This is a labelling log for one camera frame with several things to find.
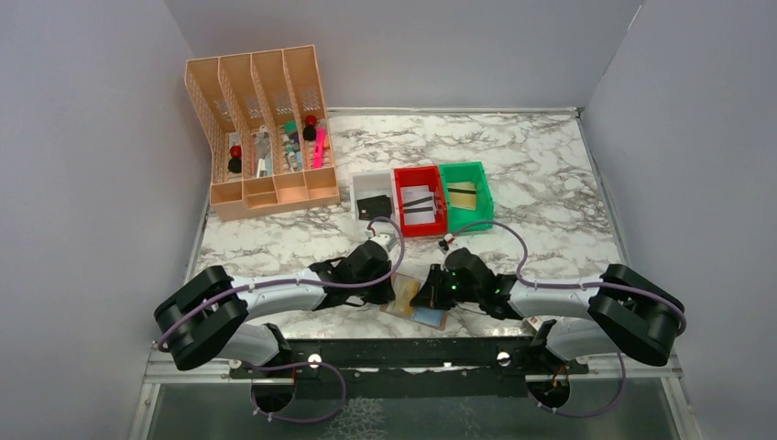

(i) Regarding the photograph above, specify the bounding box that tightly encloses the brown leather card holder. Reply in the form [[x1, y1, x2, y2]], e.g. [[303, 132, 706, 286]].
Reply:
[[379, 302, 447, 330]]

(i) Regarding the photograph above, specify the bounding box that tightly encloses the black card in white bin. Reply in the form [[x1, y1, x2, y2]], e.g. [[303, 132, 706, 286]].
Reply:
[[356, 194, 393, 220]]

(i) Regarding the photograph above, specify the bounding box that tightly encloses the pink highlighter marker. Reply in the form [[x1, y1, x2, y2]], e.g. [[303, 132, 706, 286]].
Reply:
[[312, 127, 327, 169]]

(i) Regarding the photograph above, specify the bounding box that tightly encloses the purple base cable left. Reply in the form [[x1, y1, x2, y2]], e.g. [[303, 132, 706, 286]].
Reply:
[[249, 361, 348, 425]]

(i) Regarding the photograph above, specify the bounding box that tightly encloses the white card black stripe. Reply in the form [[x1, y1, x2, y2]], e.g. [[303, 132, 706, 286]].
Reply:
[[402, 192, 445, 226]]

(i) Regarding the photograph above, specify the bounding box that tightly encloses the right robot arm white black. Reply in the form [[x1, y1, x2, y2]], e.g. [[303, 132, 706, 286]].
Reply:
[[411, 247, 687, 373]]

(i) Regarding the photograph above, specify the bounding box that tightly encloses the white plastic bin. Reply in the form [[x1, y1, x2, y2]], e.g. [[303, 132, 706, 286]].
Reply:
[[349, 170, 400, 237]]

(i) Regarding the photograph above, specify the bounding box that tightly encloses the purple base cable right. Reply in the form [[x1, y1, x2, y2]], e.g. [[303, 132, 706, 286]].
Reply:
[[525, 352, 628, 420]]

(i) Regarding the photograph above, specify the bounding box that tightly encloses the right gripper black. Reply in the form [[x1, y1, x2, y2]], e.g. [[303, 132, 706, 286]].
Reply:
[[410, 263, 482, 310]]

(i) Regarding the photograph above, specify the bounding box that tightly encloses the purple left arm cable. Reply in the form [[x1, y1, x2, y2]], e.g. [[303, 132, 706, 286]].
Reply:
[[158, 215, 407, 354]]

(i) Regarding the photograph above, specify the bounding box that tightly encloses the red black stamp left slot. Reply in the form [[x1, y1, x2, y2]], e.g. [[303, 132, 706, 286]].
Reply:
[[227, 145, 242, 174]]

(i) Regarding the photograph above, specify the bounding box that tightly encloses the red black stamp right slot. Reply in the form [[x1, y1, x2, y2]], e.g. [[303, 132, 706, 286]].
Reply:
[[302, 115, 318, 142]]

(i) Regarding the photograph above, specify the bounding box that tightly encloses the peach plastic desk organizer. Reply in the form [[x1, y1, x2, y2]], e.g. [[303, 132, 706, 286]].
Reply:
[[184, 45, 340, 221]]

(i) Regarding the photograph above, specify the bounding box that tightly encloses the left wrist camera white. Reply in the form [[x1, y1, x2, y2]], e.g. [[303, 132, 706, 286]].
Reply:
[[368, 232, 398, 253]]

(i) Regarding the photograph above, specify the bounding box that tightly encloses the red black stamp slot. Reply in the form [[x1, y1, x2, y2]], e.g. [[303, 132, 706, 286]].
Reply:
[[302, 115, 318, 142], [227, 145, 242, 174]]

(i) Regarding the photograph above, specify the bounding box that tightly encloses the white label with red mark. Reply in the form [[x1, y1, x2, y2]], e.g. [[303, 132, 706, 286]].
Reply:
[[524, 316, 544, 333]]

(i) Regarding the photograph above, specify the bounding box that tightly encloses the white card in red bin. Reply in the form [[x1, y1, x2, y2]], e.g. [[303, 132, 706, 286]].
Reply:
[[400, 185, 433, 206]]

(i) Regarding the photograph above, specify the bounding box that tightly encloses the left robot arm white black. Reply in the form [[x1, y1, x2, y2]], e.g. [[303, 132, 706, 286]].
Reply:
[[153, 234, 395, 377]]

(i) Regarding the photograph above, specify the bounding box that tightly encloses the red plastic bin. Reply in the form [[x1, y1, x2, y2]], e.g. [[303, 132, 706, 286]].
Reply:
[[393, 166, 448, 237]]

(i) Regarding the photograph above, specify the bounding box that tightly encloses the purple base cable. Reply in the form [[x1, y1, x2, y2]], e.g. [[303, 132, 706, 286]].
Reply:
[[525, 352, 628, 420], [249, 361, 348, 425]]

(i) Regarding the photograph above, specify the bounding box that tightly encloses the black mounting rail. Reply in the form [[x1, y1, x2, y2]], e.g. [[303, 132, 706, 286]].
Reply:
[[229, 336, 588, 400]]

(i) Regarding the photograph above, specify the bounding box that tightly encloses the green plastic bin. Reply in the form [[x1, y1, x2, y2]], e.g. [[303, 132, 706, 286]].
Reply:
[[438, 161, 494, 232]]

